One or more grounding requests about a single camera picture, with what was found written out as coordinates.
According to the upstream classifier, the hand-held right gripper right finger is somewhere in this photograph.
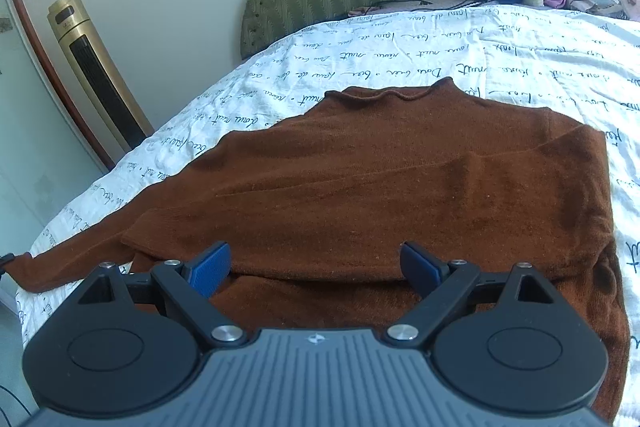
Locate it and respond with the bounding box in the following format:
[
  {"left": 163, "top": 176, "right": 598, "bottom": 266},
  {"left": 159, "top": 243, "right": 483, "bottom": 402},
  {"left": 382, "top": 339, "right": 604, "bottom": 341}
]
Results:
[{"left": 385, "top": 241, "right": 568, "bottom": 350}]

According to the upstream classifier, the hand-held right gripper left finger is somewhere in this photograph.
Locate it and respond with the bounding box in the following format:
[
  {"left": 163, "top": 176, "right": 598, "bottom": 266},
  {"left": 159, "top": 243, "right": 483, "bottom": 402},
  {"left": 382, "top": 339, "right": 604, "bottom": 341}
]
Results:
[{"left": 77, "top": 242, "right": 248, "bottom": 350}]

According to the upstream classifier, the brown knit sweater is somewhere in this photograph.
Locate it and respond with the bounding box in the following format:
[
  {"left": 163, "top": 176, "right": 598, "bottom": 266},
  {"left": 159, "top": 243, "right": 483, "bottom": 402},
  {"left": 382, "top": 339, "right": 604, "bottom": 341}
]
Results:
[{"left": 10, "top": 77, "right": 631, "bottom": 413}]

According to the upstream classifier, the white script-printed bedsheet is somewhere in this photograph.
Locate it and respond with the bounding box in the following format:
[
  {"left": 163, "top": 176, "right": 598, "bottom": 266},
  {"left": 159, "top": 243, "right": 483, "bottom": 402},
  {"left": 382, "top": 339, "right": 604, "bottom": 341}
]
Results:
[{"left": 17, "top": 2, "right": 640, "bottom": 427}]

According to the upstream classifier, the gold tower fan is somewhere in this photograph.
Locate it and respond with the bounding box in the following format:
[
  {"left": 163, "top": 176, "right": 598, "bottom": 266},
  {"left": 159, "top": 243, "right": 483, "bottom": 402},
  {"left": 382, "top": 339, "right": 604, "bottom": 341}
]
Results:
[{"left": 47, "top": 0, "right": 155, "bottom": 152}]

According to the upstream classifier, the brown wooden door frame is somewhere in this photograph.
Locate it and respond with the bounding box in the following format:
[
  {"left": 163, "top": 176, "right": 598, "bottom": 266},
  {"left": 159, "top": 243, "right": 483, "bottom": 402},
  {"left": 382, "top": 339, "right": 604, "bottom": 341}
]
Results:
[{"left": 0, "top": 0, "right": 118, "bottom": 172}]

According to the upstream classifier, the black power strip cable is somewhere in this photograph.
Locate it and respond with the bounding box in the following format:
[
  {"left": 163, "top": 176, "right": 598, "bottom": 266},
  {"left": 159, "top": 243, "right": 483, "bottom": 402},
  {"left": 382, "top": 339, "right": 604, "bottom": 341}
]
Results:
[{"left": 367, "top": 0, "right": 471, "bottom": 9}]

